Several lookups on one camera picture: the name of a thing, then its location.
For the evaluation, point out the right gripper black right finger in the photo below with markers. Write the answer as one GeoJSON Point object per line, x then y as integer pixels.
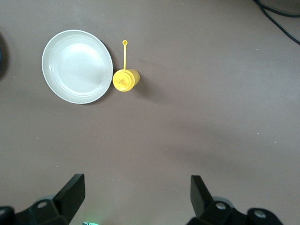
{"type": "Point", "coordinates": [199, 201]}

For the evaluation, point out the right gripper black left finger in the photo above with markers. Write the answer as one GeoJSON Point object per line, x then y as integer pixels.
{"type": "Point", "coordinates": [72, 199]}

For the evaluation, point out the yellow mustard squeeze bottle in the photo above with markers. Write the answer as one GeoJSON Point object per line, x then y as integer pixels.
{"type": "Point", "coordinates": [124, 80]}

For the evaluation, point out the beige round plate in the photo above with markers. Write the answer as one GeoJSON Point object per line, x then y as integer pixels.
{"type": "Point", "coordinates": [77, 66]}

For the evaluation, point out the blue round plate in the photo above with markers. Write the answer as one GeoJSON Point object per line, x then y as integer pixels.
{"type": "Point", "coordinates": [2, 56]}

